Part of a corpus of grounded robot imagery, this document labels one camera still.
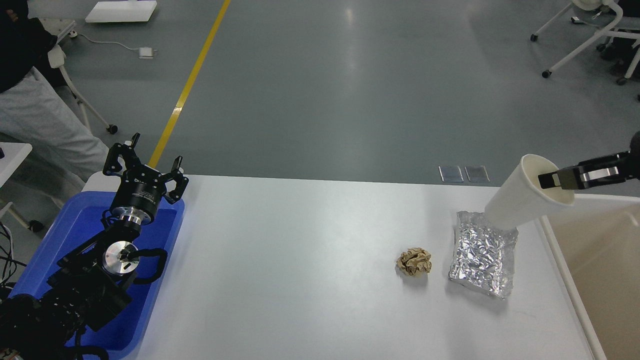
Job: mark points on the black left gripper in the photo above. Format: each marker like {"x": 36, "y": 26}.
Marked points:
{"x": 141, "y": 189}

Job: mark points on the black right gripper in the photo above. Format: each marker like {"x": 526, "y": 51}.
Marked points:
{"x": 601, "y": 171}

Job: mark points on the white paper cup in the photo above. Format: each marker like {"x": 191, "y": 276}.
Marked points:
{"x": 522, "y": 199}

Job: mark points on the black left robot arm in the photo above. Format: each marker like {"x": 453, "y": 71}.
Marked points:
{"x": 89, "y": 288}

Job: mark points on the beige plastic bin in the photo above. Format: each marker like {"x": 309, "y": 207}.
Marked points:
{"x": 594, "y": 256}

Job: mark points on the blue plastic bin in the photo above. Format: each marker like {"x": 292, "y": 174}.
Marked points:
{"x": 78, "y": 221}

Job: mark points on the person in grey trousers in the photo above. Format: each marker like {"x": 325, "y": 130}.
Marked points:
{"x": 31, "y": 110}

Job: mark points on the white side table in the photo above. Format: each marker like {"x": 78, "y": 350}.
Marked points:
{"x": 13, "y": 154}

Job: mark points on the right metal floor plate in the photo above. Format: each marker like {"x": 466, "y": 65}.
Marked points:
{"x": 477, "y": 173}

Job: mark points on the metal floor plate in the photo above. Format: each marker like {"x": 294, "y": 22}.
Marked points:
{"x": 451, "y": 174}
{"x": 477, "y": 173}

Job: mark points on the white rolling chair right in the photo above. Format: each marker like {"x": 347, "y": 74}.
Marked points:
{"x": 607, "y": 19}

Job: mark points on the white flat board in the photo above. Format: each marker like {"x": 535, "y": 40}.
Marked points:
{"x": 122, "y": 11}

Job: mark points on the crumpled silver foil bag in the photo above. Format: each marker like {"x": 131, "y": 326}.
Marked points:
{"x": 483, "y": 258}

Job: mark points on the left metal floor plate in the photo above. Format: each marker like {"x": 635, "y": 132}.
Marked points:
{"x": 451, "y": 174}

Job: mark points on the crumpled brown paper ball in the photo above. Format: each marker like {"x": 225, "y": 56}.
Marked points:
{"x": 414, "y": 262}

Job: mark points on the white power adapter with cable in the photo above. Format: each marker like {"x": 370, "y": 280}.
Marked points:
{"x": 142, "y": 52}

